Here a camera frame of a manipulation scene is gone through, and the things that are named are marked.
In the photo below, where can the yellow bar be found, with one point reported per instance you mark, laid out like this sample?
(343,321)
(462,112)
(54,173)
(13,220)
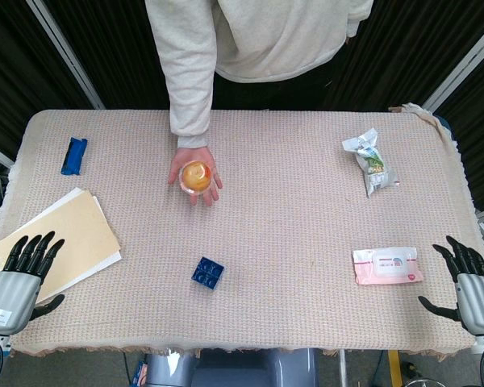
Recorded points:
(394,369)

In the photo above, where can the grey sleeved person forearm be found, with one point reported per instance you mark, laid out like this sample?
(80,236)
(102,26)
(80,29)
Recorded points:
(187,80)

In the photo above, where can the beige manila folder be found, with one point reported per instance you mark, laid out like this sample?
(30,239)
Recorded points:
(72,238)

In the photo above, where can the clear plastic fruit cup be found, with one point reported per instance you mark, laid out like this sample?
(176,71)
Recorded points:
(196,176)

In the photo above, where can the person in grey sweatshirt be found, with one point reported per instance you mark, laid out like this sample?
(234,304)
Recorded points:
(274,36)

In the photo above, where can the pink wet wipes pack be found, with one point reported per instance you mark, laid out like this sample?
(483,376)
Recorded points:
(387,266)

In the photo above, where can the blue plastic building brick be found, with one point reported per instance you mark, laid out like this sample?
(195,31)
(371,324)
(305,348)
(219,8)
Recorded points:
(208,273)

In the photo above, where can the aluminium frame post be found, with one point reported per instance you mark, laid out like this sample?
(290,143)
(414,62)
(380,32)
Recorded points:
(464,68)
(64,52)

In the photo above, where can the left robot hand grey black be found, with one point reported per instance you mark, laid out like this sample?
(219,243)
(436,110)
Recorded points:
(14,296)

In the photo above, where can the white paper sheet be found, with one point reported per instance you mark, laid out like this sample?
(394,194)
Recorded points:
(105,264)

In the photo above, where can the right robot hand grey black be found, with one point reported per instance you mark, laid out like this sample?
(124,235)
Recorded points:
(478,302)

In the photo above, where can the blue snack wrapper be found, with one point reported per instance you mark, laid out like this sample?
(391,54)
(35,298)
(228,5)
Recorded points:
(73,156)

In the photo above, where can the bare person hand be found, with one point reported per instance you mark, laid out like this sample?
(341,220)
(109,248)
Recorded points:
(185,155)

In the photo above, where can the beige woven tablecloth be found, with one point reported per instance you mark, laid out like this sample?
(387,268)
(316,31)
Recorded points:
(266,242)

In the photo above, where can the white green snack bag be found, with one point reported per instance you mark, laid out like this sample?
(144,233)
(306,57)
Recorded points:
(373,165)

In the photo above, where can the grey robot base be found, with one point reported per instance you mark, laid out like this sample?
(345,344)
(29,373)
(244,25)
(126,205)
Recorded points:
(234,369)

